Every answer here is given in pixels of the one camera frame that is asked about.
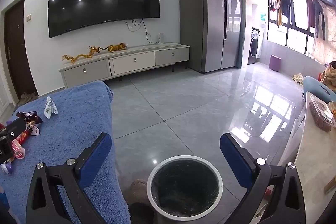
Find grey double door refrigerator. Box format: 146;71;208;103
179;0;242;73

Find dark brown snack bag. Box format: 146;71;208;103
16;111;43;125

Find plastic food container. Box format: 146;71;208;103
309;102;335;132

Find golden dragon figurine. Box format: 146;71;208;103
62;47;100;64

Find blue fluffy blanket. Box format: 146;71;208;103
1;81;130;223

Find red snack bag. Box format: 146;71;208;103
15;130;31;145

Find light blue chair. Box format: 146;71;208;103
303;76;336;103

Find white printed wrapper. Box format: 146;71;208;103
44;96;58;119

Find golden tiger figurine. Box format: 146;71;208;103
98;42;127;53

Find white low tv cabinet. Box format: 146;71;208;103
59;43;190;89

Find front load washing machine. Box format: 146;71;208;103
248;27;264;65

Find brown knitted slipper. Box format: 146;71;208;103
123;179;150;206

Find purple square stool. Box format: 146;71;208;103
269;55;282;72

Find pink orange snack bag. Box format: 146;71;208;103
12;139;25;159

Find white round trash bin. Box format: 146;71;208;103
146;155;223;222

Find hanging clothes on rack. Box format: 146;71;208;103
266;0;315;46

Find beige shoes by door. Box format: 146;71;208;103
18;93;39;106

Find dark brown entrance door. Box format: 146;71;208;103
4;0;38;99

